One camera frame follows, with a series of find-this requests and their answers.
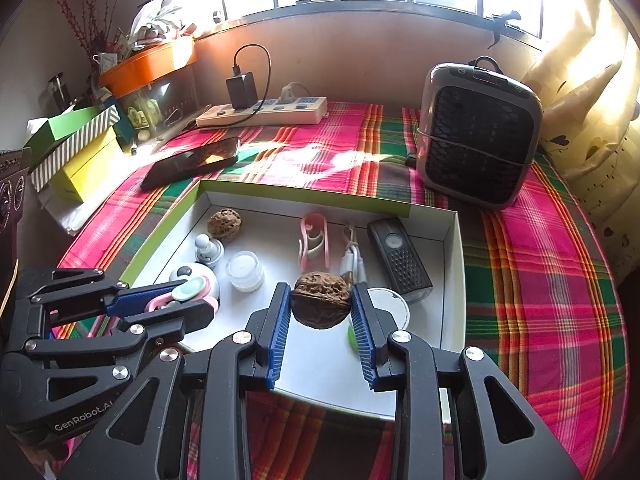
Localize beige power strip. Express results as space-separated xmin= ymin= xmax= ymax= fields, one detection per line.
xmin=195 ymin=95 xmax=328 ymax=128

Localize glass cup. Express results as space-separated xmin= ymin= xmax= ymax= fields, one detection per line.
xmin=47 ymin=72 xmax=71 ymax=111

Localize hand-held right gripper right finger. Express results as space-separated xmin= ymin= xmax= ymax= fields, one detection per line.
xmin=349 ymin=284 xmax=583 ymax=480

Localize orange tray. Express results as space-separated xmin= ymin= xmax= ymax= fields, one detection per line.
xmin=98 ymin=37 xmax=198 ymax=98

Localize brown walnut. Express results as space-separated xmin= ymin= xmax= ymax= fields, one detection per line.
xmin=291 ymin=271 xmax=353 ymax=331
xmin=207 ymin=208 xmax=243 ymax=243

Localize red berry twigs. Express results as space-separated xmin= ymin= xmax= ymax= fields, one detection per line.
xmin=52 ymin=0 xmax=116 ymax=61

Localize white panda face gadget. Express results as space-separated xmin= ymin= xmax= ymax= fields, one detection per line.
xmin=169 ymin=262 xmax=221 ymax=311

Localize green striped box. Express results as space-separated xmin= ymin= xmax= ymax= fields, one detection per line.
xmin=30 ymin=107 xmax=121 ymax=192

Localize black charger plug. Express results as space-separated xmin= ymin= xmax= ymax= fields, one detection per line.
xmin=226 ymin=72 xmax=259 ymax=110

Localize black box with round dials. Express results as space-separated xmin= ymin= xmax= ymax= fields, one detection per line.
xmin=0 ymin=146 xmax=33 ymax=321

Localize black smartphone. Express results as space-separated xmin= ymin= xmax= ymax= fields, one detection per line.
xmin=140 ymin=136 xmax=241 ymax=192

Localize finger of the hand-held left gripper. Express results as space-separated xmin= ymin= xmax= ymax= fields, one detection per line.
xmin=24 ymin=299 xmax=217 ymax=384
xmin=16 ymin=267 xmax=187 ymax=320

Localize pink plastic clip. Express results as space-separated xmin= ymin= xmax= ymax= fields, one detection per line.
xmin=298 ymin=212 xmax=332 ymax=271

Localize yellow cardboard box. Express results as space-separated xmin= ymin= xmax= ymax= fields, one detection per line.
xmin=57 ymin=127 xmax=126 ymax=203

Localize white usb cable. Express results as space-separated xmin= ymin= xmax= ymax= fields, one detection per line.
xmin=340 ymin=222 xmax=368 ymax=286

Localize black window latch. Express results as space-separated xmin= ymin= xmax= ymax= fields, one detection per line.
xmin=492 ymin=10 xmax=522 ymax=43

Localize black charger cable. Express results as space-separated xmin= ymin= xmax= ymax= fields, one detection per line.
xmin=232 ymin=44 xmax=273 ymax=121

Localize green container with white lid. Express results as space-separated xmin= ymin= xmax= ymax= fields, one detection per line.
xmin=347 ymin=286 xmax=411 ymax=351

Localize glass tank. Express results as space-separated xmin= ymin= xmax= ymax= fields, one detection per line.
xmin=112 ymin=67 xmax=213 ymax=143

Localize small clear plastic jar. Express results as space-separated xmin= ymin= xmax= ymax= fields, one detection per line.
xmin=225 ymin=251 xmax=265 ymax=292

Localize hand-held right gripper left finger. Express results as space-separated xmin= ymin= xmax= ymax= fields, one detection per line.
xmin=60 ymin=282 xmax=293 ymax=480

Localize small white knob toy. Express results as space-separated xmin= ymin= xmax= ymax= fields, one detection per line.
xmin=194 ymin=234 xmax=224 ymax=267

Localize cream heart print curtain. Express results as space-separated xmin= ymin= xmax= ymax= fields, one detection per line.
xmin=520 ymin=0 xmax=640 ymax=281

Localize white cloth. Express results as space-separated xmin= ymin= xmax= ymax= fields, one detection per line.
xmin=37 ymin=180 xmax=111 ymax=236

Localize green and white cardboard box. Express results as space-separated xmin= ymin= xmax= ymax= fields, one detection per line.
xmin=120 ymin=178 xmax=461 ymax=421

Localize grey portable heater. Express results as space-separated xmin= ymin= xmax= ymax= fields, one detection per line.
xmin=416 ymin=62 xmax=544 ymax=211

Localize pile of bags and plants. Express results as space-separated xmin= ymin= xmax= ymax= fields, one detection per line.
xmin=117 ymin=0 xmax=196 ymax=53

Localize plaid tablecloth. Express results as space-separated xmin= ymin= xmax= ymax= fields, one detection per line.
xmin=50 ymin=100 xmax=631 ymax=480

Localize pink clip with green pad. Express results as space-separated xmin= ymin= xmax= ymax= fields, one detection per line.
xmin=145 ymin=276 xmax=221 ymax=322

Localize black rectangular light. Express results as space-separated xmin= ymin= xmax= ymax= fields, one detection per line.
xmin=366 ymin=216 xmax=434 ymax=303

